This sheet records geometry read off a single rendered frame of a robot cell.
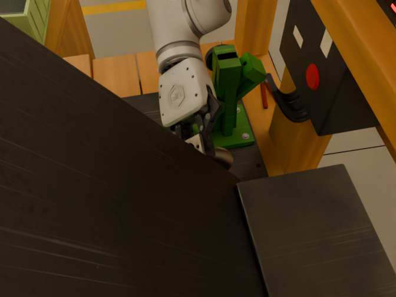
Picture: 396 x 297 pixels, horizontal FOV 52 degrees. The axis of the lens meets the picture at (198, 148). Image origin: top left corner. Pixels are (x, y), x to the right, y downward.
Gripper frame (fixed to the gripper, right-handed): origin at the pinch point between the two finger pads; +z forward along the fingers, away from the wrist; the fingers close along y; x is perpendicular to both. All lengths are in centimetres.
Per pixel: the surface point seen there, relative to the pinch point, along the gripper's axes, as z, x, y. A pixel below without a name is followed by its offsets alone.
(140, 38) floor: -132, 111, -119
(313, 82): 0.3, -4.1, 24.0
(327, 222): 16.7, 6.4, 15.8
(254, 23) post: -45, 43, -5
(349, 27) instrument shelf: 1.3, -14.1, 32.7
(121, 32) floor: -139, 104, -128
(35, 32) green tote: -67, 9, -66
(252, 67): -20.3, 21.0, 2.6
